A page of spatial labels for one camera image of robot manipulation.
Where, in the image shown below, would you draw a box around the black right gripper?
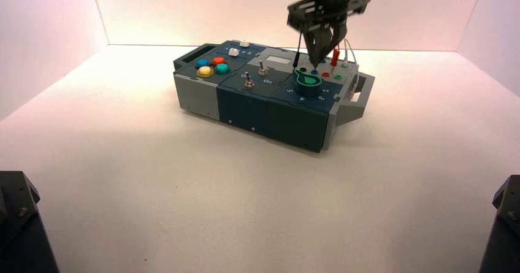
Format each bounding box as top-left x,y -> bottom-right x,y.
286,0 -> 372,71

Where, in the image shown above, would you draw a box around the green rotary knob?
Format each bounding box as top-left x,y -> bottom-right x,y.
293,69 -> 324,98

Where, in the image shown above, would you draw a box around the grey display screen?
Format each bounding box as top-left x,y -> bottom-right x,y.
266,55 -> 293,66

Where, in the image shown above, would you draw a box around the blue grey control box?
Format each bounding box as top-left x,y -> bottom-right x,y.
173,39 -> 375,153

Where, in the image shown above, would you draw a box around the white jumper wire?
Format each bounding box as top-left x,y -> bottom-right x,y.
342,38 -> 361,82

